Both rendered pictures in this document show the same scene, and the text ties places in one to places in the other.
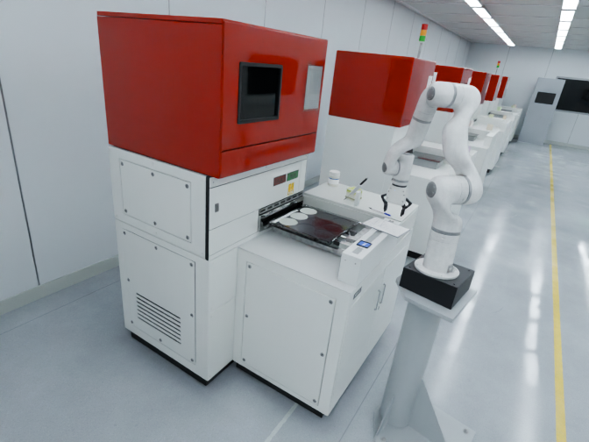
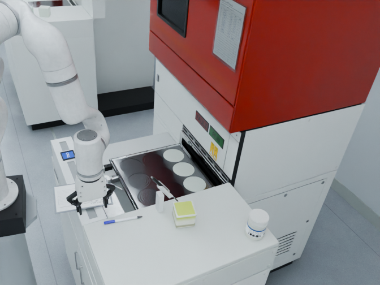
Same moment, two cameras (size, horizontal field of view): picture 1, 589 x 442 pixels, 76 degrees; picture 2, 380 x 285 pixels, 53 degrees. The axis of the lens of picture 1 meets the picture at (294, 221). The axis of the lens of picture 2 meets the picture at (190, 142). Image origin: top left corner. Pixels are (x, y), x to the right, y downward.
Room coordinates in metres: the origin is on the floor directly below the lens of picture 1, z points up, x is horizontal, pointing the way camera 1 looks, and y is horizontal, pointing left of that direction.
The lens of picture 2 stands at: (2.65, -1.20, 2.04)
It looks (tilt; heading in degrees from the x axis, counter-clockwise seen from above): 36 degrees down; 119
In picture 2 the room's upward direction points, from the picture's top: 7 degrees clockwise
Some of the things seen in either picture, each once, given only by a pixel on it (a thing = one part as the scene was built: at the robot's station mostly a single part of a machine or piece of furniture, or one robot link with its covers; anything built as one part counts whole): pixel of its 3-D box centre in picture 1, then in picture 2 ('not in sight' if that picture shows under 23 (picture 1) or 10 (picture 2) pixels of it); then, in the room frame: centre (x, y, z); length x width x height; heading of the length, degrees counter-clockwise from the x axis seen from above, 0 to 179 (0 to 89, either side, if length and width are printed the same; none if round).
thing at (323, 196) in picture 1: (358, 209); (180, 246); (2.22, -0.39, 0.89); 0.62 x 0.35 x 0.14; 60
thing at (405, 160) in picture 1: (402, 166); (89, 150); (1.91, -0.52, 1.26); 0.09 x 0.08 x 0.13; 111
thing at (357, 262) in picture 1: (372, 248); (77, 187); (1.69, -0.40, 0.89); 0.55 x 0.09 x 0.14; 150
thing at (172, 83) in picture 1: (221, 90); (261, 14); (2.03, 0.45, 1.52); 0.81 x 0.75 x 0.59; 150
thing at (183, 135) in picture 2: (282, 212); (201, 163); (2.02, 0.07, 0.89); 0.44 x 0.02 x 0.10; 150
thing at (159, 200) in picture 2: (355, 194); (164, 195); (2.09, -0.33, 1.03); 0.06 x 0.04 x 0.13; 60
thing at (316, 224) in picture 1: (315, 222); (162, 175); (1.93, -0.12, 0.90); 0.34 x 0.34 x 0.01; 60
